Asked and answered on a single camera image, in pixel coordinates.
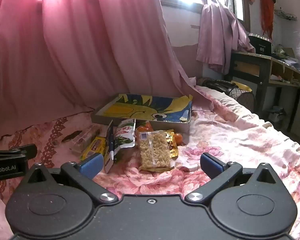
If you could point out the small red date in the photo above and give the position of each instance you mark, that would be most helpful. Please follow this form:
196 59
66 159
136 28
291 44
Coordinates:
186 169

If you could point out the white box under desk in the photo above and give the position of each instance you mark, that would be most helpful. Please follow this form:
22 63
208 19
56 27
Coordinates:
277 113

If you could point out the black device with display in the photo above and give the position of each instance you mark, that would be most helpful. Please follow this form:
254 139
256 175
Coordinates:
261 45

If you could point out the pink curtain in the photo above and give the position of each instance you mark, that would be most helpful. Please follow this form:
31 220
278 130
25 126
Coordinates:
72 47

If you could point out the green and white snack packet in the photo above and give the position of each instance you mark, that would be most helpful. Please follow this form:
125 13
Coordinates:
123 137

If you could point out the dark wooden desk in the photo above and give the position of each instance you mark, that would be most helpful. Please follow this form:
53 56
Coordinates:
262 65

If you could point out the golden foil snack packet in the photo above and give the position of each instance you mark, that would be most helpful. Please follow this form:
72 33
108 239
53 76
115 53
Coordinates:
172 145

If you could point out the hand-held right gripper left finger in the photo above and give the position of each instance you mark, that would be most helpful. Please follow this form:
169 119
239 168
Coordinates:
92 166

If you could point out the clear orange jelly packet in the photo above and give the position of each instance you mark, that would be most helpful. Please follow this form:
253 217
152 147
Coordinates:
143 128

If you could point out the tied lilac curtain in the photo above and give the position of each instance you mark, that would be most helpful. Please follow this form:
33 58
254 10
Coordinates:
220 35

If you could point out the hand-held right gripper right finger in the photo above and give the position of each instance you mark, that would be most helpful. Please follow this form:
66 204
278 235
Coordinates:
210 165

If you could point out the black handbag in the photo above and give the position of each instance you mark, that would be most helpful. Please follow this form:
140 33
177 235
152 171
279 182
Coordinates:
218 85

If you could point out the yellow paper bag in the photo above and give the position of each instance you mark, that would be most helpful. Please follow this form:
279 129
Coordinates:
244 86

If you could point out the clear packet of brown bars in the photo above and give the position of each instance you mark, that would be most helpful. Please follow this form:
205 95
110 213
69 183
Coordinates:
86 137

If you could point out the orange hanging cloth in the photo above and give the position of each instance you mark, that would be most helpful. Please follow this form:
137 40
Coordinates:
266 12

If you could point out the small orange tangerine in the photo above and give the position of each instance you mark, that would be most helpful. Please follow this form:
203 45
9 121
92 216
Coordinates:
178 139

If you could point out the papers on desk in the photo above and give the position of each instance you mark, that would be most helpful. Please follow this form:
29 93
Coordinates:
289 61

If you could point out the clear puffed grain packet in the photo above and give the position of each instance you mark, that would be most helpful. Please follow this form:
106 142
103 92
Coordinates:
153 150

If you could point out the yellow snack packet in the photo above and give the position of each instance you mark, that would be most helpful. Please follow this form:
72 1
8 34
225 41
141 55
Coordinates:
93 148

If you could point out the floral pink bedsheet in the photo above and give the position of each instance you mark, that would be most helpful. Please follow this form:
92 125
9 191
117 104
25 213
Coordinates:
240 140

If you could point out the quilted patterned bag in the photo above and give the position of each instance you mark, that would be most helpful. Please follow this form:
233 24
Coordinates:
244 98

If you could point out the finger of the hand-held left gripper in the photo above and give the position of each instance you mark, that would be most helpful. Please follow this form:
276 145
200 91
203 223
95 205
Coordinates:
17 151

